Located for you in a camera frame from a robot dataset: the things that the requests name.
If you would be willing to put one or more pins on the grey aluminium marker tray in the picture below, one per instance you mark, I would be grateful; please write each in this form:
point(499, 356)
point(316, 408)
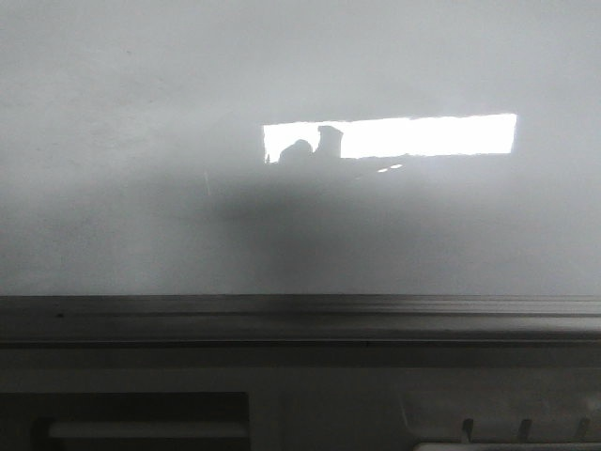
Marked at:
point(63, 320)

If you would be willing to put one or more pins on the white whiteboard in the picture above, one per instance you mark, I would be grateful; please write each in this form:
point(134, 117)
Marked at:
point(132, 158)

